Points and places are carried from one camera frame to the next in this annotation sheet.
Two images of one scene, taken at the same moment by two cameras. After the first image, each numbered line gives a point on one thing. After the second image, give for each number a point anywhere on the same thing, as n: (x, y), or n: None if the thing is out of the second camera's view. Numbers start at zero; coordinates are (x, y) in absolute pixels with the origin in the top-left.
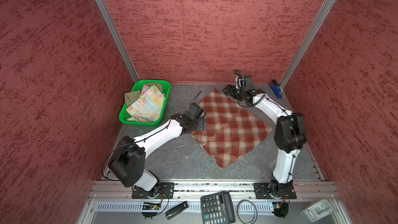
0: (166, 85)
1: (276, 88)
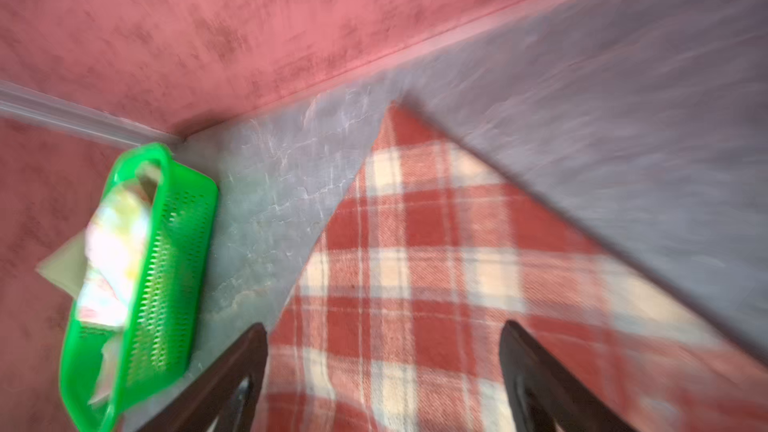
0: (166, 294)
1: None
